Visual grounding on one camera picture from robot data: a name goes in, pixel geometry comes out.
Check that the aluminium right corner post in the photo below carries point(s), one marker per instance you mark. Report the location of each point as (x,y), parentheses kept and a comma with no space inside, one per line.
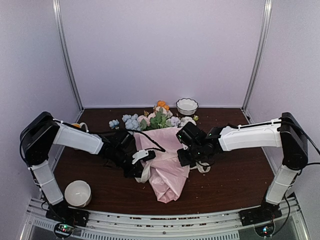
(264,30)

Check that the cream ribbon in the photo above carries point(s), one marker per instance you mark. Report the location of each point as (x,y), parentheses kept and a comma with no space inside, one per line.
(169,170)

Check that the white purple flower bunch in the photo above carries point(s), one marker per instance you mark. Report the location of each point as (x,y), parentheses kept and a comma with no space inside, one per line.
(175,121)

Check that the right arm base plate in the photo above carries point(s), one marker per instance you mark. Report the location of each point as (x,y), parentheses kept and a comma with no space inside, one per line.
(266,212)

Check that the blue flower bunch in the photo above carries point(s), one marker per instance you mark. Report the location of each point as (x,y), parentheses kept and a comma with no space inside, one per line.
(130,122)

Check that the pink flower bunch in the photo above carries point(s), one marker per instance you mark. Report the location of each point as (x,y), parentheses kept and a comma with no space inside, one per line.
(158,119)

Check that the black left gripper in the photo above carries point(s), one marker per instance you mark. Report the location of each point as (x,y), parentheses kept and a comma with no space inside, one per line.
(133,172)

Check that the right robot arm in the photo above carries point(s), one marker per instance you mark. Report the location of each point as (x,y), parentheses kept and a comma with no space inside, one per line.
(283,133)

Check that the patterned mug yellow inside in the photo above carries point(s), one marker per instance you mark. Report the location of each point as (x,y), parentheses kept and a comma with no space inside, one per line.
(83,126)

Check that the aluminium left corner post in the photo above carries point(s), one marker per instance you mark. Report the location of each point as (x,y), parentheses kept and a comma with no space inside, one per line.
(65,53)

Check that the plain white round bowl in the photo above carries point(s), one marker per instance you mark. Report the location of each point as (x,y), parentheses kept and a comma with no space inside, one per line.
(78,194)

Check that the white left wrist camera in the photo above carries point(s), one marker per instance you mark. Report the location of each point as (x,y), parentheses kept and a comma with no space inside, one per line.
(143,155)

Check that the aluminium corner post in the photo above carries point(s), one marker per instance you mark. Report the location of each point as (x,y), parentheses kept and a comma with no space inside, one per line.
(65,53)
(264,30)

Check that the round circuit board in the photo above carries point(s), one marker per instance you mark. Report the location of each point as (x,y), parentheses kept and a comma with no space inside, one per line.
(63,230)
(265,230)

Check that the aluminium front rail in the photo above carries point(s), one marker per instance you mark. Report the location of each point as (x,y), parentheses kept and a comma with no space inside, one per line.
(224,225)

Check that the white scalloped bowl black rim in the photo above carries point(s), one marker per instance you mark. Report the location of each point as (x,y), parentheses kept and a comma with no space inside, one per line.
(187,106)

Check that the orange flower stem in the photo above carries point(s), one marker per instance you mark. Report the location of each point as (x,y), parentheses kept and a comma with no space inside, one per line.
(163,104)

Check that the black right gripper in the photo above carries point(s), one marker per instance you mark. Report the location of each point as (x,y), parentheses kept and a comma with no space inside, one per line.
(184,161)

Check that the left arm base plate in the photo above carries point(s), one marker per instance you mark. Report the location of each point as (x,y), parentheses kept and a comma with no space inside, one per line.
(67,215)

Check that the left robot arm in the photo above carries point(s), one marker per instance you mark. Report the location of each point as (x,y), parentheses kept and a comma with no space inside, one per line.
(37,140)

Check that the right round circuit board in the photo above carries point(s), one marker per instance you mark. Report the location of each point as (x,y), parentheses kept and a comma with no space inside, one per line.
(265,230)

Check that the purple tissue paper sheet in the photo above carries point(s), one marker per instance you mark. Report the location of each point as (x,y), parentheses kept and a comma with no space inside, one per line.
(167,139)

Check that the left round circuit board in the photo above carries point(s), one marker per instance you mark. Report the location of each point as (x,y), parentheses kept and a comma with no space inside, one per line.
(63,230)

